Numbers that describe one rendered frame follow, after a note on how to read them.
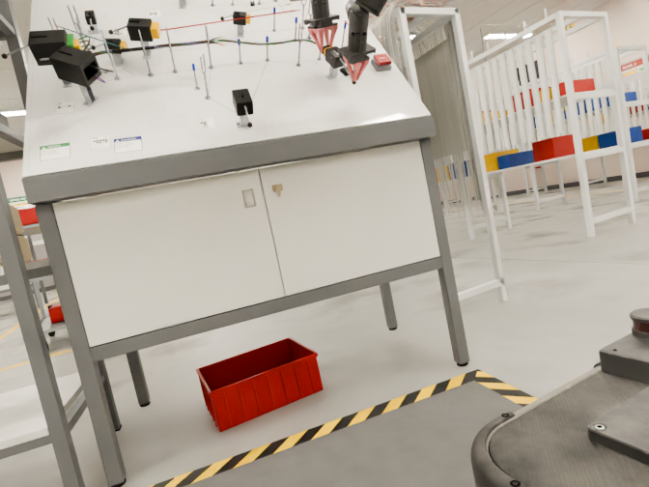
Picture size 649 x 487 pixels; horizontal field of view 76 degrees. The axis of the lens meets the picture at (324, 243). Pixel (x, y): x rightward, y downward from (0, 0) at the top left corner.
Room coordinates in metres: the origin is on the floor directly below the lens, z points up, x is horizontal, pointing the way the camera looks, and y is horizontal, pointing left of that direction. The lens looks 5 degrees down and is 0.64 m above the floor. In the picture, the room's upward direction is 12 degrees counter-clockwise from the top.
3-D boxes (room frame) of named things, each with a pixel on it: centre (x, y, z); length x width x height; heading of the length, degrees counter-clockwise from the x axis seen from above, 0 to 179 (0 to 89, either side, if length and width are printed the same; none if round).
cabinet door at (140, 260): (1.18, 0.42, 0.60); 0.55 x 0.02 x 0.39; 106
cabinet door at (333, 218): (1.32, -0.11, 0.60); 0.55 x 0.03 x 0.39; 106
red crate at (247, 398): (1.49, 0.34, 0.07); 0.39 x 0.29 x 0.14; 115
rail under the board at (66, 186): (1.23, 0.15, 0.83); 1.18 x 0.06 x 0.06; 106
